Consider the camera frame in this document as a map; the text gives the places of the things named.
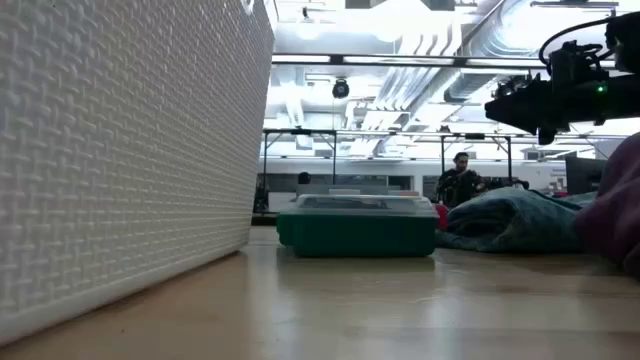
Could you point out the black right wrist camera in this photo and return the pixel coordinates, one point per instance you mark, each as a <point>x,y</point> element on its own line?
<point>570,60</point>

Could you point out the green first aid kit box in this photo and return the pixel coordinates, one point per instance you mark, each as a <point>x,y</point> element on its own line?
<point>360,235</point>

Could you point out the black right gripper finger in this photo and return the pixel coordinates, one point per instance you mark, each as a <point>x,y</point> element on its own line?
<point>510,111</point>

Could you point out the white woven plastic laundry basket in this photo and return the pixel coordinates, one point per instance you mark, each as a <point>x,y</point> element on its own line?
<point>125,150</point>

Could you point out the black monitor screen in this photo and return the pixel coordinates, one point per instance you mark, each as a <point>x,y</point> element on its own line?
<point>582,175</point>

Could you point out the black overhead frame bar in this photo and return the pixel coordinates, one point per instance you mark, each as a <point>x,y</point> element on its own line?
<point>400,60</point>

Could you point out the black round overhead camera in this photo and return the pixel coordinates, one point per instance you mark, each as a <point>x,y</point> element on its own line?
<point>340,89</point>

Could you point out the black camera frame rig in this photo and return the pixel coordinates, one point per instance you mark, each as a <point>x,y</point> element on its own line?
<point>475,136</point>
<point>300,132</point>

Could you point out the person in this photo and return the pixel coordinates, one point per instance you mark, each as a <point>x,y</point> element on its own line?
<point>457,185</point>

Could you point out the purple cloth garment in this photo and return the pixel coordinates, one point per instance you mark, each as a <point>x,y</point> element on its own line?
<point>615,210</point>

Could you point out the blue patterned hospital gown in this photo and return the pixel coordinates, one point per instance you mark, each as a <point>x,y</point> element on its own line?
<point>510,220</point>

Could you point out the black ceiling-mounted device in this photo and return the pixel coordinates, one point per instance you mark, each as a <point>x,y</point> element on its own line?
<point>510,84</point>

